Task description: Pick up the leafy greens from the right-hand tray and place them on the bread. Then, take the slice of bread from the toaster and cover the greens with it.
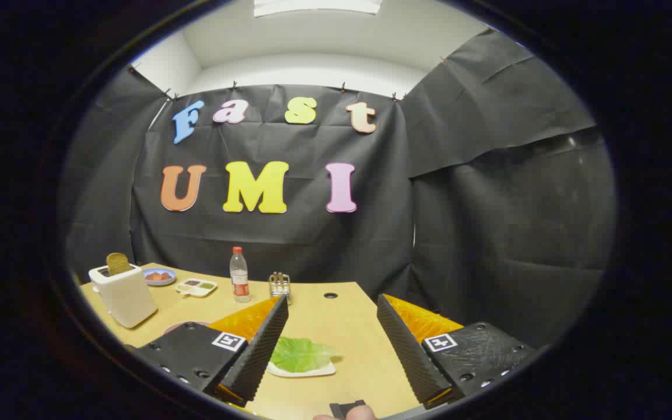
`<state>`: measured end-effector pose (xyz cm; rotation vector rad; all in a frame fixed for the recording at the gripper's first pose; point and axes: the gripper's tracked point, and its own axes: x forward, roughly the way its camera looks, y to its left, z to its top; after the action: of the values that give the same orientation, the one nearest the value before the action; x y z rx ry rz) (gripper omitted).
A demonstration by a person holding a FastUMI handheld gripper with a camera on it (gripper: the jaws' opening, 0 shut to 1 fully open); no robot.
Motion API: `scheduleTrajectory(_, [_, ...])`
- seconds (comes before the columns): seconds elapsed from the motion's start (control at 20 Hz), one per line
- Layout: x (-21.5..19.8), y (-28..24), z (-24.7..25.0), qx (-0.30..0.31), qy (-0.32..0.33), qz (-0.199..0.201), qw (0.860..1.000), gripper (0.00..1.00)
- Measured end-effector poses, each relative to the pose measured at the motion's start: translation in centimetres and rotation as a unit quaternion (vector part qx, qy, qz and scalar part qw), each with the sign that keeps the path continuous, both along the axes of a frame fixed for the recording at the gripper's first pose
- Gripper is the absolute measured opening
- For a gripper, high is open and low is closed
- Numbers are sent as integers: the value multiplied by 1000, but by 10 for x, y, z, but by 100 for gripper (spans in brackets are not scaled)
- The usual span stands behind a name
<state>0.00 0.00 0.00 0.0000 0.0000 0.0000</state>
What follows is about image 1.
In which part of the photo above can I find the metal wire utensil holder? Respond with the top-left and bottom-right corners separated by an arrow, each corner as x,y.
268,271 -> 292,305

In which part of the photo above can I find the green lettuce leaf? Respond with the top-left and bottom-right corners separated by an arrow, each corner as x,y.
270,337 -> 334,374

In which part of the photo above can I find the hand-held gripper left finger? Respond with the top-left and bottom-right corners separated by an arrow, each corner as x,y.
135,295 -> 290,408

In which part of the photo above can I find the ceiling light panel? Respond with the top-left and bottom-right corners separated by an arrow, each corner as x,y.
253,0 -> 383,17

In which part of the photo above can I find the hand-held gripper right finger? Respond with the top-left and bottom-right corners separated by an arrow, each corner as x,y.
377,293 -> 539,410

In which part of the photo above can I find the clear plastic water bottle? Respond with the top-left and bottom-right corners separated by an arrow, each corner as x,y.
229,246 -> 252,303

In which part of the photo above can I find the white divided condiment tray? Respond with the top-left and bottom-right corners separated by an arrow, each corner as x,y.
175,278 -> 218,298

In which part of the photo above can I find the white square plate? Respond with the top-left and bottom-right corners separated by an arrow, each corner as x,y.
266,359 -> 337,378

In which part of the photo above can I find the white toaster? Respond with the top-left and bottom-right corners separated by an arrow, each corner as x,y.
88,264 -> 159,328

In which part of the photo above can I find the pink round plate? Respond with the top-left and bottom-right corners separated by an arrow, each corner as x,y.
163,320 -> 211,335

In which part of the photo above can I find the brown toast slice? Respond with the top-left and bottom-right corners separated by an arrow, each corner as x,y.
106,253 -> 134,276

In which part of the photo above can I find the small blue plate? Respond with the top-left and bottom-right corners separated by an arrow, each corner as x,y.
142,268 -> 177,286

